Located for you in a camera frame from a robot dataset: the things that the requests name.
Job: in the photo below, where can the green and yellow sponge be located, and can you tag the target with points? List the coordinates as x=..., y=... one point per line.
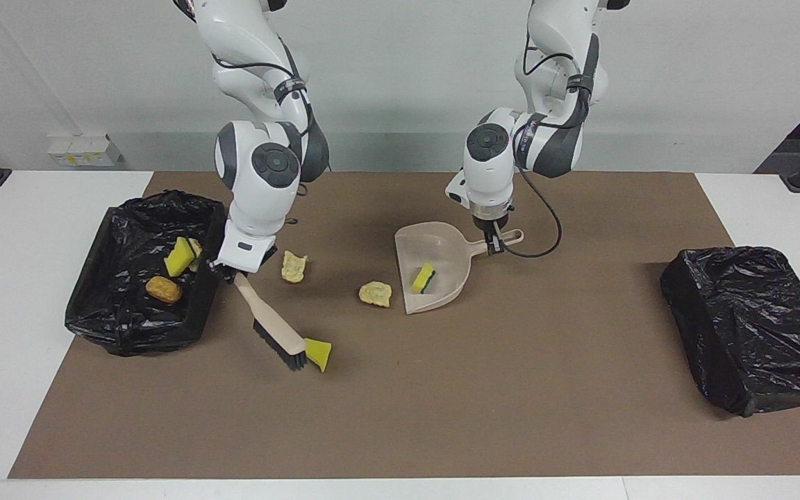
x=179, y=258

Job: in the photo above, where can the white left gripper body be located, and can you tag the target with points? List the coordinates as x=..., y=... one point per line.
x=459, y=191

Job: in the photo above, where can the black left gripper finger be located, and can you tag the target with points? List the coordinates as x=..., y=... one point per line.
x=490, y=230
x=498, y=247

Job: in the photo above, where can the orange striped sponge piece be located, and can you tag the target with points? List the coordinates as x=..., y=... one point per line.
x=196, y=253

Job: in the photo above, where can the beige hand brush black bristles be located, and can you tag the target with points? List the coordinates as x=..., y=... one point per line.
x=275, y=330

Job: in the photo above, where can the white wall socket box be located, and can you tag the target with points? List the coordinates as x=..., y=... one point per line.
x=84, y=149

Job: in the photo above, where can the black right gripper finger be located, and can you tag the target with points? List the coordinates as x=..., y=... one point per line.
x=232, y=274
x=218, y=266

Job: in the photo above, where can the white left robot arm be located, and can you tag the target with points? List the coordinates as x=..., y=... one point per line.
x=490, y=173

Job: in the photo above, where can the black bag-lined bin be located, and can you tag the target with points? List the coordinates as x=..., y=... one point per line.
x=115, y=312
x=754, y=326

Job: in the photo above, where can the yellow sponge piece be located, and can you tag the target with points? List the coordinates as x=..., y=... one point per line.
x=422, y=278
x=319, y=353

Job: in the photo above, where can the brown table mat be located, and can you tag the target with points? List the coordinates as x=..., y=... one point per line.
x=400, y=430

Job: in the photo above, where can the beige foam chunk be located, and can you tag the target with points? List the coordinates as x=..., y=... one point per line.
x=294, y=267
x=376, y=294

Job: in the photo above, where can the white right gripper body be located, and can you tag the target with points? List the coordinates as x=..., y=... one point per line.
x=247, y=248

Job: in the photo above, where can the brown oval foam lump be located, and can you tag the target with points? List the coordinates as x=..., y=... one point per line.
x=164, y=290

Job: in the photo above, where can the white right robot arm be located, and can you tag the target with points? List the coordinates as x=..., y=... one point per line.
x=261, y=194

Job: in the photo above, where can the beige plastic dustpan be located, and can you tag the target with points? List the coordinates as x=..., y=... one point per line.
x=442, y=257

